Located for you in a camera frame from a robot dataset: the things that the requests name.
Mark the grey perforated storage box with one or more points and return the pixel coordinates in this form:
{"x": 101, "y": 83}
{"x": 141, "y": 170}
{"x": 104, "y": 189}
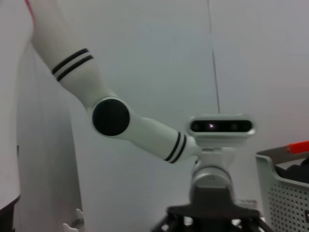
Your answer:
{"x": 285, "y": 205}

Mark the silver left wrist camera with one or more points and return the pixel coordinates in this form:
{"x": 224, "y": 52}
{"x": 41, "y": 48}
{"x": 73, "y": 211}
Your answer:
{"x": 222, "y": 126}

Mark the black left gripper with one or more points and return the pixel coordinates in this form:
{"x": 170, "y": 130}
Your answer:
{"x": 212, "y": 210}

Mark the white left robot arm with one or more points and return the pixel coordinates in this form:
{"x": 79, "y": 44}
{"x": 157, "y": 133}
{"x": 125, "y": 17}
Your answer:
{"x": 72, "y": 79}

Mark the white robot torso column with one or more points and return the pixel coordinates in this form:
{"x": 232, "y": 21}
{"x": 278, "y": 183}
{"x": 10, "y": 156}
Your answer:
{"x": 48, "y": 145}

